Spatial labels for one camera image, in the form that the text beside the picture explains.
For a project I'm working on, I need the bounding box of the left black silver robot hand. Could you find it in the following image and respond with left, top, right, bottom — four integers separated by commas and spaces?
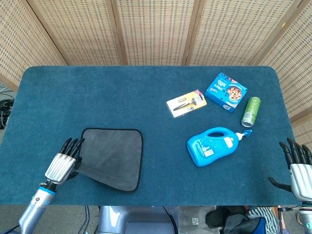
44, 137, 85, 188

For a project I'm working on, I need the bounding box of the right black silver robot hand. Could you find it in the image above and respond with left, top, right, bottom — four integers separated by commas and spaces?
268, 137, 312, 202

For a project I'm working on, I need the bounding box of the grey green microfibre cloth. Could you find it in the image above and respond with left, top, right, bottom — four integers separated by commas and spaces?
75, 127, 144, 194

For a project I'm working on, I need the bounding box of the black white striped cloth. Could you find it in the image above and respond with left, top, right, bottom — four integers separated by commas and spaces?
246, 206, 280, 234

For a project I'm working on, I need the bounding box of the grey robot torso base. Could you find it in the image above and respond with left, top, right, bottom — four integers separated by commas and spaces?
97, 206, 180, 234

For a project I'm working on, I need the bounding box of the black bag with blue trim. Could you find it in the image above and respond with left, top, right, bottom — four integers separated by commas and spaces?
206, 206, 268, 234

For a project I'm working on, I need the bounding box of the blue felt table cover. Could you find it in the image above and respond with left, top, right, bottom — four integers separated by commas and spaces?
0, 65, 301, 207

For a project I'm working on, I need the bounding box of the green drink can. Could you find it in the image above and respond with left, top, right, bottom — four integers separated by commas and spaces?
241, 96, 261, 128

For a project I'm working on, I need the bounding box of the blue detergent bottle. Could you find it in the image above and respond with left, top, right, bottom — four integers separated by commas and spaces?
186, 126, 253, 168

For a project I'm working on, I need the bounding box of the woven bamboo screen panel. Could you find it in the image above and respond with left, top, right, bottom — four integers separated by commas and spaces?
182, 0, 305, 66
0, 0, 68, 93
20, 0, 127, 66
107, 0, 203, 66
251, 0, 312, 149

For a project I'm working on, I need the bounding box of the blue cookie box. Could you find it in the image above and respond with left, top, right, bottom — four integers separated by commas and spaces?
204, 72, 249, 114

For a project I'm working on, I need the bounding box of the razor blister pack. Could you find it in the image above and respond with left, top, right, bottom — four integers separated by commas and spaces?
165, 89, 208, 119

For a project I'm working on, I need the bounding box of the black cable bundle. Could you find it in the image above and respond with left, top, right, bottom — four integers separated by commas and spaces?
0, 85, 16, 130

